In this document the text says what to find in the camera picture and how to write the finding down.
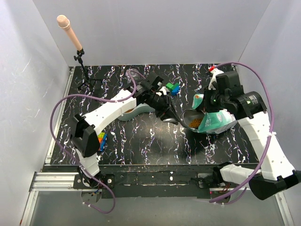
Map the orange blue toy car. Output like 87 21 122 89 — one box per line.
97 132 107 152

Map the clear water bottle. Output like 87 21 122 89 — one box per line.
126 69 141 84

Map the black microphone tripod stand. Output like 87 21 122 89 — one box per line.
73 48 103 91

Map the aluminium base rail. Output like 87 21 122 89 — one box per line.
20 172 294 226

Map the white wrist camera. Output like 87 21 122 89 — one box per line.
156 87 169 96
208 65 224 90

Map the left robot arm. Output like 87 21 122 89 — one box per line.
70 73 182 188

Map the blue toy block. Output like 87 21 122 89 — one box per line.
171 83 180 96

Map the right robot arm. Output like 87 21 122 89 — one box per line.
204 67 301 200

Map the mint double pet bowl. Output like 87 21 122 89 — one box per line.
118 104 155 121

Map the metal food scoop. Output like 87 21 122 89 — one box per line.
178 109 205 129

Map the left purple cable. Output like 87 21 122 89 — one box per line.
49 70 146 214

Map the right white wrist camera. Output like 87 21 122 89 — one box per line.
208 65 224 90

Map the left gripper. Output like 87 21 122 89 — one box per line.
146 91 181 125

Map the green toy block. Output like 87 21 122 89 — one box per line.
165 82 174 92

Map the black mounting plate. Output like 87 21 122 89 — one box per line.
72 164 238 200

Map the pink microphone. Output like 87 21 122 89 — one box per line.
56 15 83 51

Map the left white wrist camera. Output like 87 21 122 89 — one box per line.
156 87 169 96

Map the green pet food bag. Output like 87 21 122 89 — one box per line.
190 94 238 134

